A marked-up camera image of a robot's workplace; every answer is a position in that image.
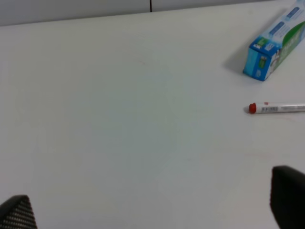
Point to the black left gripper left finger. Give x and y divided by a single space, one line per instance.
17 213

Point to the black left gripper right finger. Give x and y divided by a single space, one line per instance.
287 197

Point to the Darlie toothpaste box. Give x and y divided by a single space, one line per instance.
271 47

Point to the red white marker pen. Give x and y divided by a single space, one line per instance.
273 108

